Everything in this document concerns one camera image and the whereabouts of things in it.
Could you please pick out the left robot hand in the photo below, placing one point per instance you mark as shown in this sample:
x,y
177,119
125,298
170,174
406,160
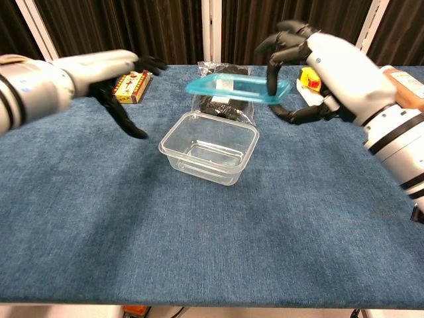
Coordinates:
x,y
96,68

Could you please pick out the orange plastic block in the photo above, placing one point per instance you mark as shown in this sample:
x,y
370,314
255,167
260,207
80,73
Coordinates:
x,y
135,311

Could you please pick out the red yellow cardboard box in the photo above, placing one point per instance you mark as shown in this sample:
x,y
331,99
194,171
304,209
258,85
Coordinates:
x,y
132,88

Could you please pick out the dark brown curtain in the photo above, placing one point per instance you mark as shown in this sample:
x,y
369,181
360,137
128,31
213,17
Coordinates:
x,y
99,26

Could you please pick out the white slanted frame post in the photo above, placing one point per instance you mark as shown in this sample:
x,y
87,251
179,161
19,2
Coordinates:
x,y
38,31
371,23

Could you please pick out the transparent blue lid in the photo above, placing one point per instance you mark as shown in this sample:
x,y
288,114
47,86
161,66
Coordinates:
x,y
198,87

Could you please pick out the clear plastic container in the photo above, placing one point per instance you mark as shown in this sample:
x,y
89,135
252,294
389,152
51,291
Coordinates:
x,y
202,172

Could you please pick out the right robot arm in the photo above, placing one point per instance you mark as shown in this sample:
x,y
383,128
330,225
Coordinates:
x,y
401,145

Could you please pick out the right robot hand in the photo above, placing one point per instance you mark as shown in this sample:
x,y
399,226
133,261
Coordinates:
x,y
344,73

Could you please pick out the black item in clear bag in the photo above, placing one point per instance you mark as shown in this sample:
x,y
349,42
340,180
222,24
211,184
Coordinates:
x,y
225,109

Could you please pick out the blue table cloth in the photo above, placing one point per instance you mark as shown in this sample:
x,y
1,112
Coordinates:
x,y
132,232

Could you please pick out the brown bottle white cap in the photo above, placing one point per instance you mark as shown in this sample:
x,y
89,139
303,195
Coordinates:
x,y
409,86

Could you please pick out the white upright frame post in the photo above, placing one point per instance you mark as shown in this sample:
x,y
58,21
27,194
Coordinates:
x,y
211,31

